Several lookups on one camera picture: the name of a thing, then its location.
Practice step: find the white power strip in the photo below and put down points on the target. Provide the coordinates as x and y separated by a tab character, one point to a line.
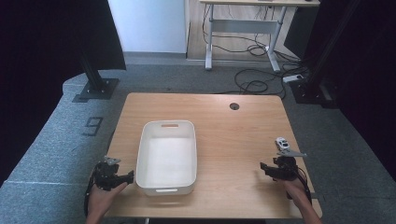
292	78

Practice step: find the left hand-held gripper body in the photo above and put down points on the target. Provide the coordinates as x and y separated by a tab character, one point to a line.
106	175

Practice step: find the black curtain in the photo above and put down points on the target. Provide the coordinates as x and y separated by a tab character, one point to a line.
367	77
46	62

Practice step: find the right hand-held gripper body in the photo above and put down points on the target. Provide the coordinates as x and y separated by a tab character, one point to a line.
285	168

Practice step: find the person's left hand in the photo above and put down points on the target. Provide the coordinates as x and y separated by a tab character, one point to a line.
101	199

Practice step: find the person's right hand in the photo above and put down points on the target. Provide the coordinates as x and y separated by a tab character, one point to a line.
294	191

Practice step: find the white plastic bin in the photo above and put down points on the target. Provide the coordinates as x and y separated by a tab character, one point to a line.
168	161

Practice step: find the black metal stand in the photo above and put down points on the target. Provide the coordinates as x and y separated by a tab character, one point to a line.
314	87
96	84

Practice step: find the white metal frame desk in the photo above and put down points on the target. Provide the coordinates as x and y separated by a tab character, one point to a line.
246	26

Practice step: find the grey tape strip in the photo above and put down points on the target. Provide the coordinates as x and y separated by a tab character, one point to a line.
313	196

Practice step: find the white toy car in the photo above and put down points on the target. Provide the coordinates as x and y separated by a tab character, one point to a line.
282	143

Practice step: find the white partition panel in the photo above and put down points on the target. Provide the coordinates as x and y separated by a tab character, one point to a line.
149	25

